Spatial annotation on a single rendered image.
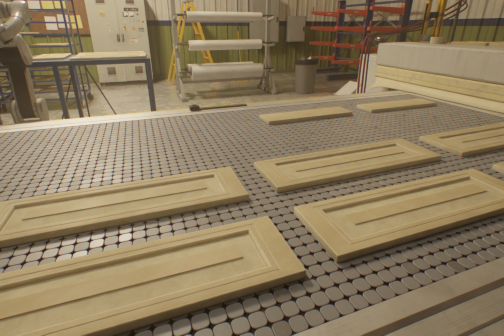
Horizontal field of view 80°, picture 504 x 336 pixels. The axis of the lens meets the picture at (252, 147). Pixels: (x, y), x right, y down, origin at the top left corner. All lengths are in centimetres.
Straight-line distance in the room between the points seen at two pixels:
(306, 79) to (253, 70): 114
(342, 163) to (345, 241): 42
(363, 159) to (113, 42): 716
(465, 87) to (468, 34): 530
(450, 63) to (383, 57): 60
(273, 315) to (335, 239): 22
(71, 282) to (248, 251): 33
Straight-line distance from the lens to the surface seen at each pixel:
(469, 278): 75
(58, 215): 90
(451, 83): 242
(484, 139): 157
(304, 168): 99
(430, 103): 212
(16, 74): 294
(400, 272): 70
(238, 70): 605
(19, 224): 92
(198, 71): 586
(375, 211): 83
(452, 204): 96
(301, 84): 648
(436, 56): 249
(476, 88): 232
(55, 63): 321
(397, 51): 272
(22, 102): 295
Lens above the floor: 132
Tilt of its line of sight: 22 degrees down
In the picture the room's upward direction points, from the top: straight up
